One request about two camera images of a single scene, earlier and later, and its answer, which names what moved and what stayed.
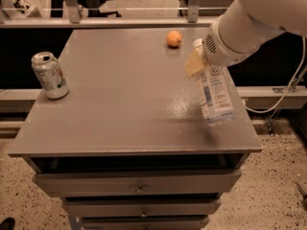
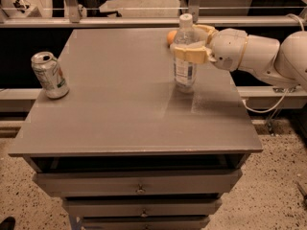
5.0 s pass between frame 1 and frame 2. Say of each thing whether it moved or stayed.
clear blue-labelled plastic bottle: moved
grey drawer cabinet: stayed
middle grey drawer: stayed
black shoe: stayed
